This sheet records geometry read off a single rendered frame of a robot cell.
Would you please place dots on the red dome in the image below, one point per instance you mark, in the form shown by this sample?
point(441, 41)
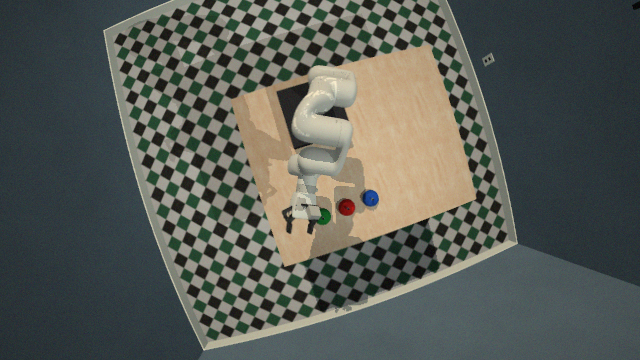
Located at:
point(344, 207)

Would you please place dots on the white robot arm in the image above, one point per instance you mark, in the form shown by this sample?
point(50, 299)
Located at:
point(307, 126)

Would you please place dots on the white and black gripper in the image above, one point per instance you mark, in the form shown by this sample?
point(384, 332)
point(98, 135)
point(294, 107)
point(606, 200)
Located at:
point(299, 211)

